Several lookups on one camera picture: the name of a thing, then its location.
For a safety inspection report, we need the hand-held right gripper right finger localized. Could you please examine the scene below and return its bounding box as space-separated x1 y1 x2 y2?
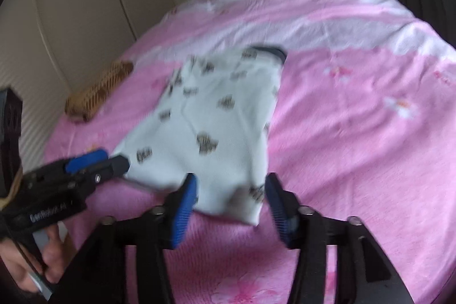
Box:
264 172 416 304

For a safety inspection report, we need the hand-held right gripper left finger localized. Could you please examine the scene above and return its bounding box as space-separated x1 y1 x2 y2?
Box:
62 172 198 304

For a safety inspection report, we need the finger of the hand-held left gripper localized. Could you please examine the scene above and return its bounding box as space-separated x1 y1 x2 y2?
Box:
70 154 131 197
26 148 109 181

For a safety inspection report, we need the white printed polo shirt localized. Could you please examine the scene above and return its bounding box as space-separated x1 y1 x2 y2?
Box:
110 46 288 228

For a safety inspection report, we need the person's left hand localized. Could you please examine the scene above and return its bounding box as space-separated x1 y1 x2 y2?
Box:
0 223 74 292

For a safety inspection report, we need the pink floral bed sheet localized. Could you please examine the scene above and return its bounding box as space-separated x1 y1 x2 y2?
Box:
43 0 456 304

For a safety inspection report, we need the beige padded headboard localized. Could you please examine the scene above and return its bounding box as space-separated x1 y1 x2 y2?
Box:
0 0 175 166

